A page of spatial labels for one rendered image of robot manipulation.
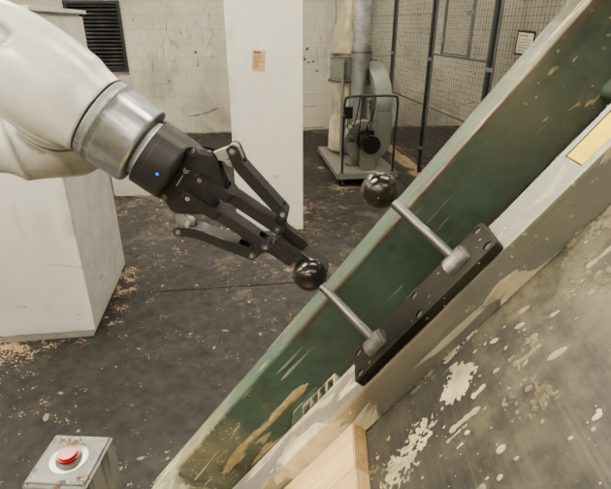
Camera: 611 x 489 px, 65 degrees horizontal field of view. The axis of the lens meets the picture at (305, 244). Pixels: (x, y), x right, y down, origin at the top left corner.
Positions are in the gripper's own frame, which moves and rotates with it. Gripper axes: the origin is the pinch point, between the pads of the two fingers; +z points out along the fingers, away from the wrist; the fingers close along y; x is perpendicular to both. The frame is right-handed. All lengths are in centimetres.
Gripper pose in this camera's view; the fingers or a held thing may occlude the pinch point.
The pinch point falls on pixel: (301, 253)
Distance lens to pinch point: 55.7
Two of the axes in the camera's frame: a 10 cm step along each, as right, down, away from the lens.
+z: 8.1, 5.5, 2.0
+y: -5.9, 7.2, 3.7
